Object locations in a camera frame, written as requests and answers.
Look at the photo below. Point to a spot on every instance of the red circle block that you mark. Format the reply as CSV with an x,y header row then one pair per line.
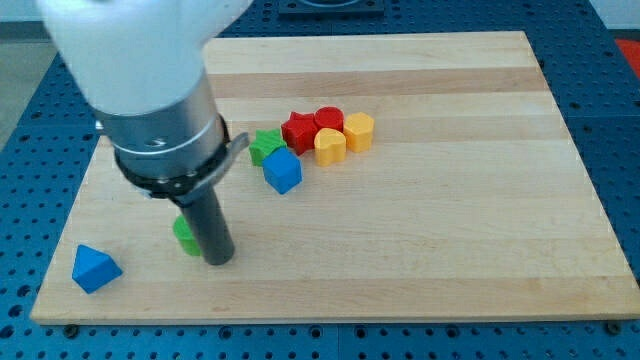
x,y
329,117

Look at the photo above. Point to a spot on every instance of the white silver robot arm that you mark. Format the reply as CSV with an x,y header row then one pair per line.
x,y
139,65

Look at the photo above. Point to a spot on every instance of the yellow heart block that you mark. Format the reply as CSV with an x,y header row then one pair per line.
x,y
329,147

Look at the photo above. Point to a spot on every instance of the yellow hexagon block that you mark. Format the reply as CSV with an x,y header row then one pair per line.
x,y
358,129

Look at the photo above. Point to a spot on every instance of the green star block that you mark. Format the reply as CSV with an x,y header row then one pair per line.
x,y
265,143

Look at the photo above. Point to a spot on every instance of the light wooden board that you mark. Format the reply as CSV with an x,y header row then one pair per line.
x,y
472,205

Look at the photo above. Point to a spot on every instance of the green circle block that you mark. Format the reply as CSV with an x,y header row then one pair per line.
x,y
184,236

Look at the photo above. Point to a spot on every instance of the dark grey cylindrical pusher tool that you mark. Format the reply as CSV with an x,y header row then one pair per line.
x,y
204,216

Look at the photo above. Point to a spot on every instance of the red star block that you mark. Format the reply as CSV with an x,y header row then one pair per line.
x,y
299,132

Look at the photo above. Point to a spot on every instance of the blue triangle block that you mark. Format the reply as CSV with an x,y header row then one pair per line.
x,y
93,269

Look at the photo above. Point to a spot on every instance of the blue cube block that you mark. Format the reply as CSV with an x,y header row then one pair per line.
x,y
282,170

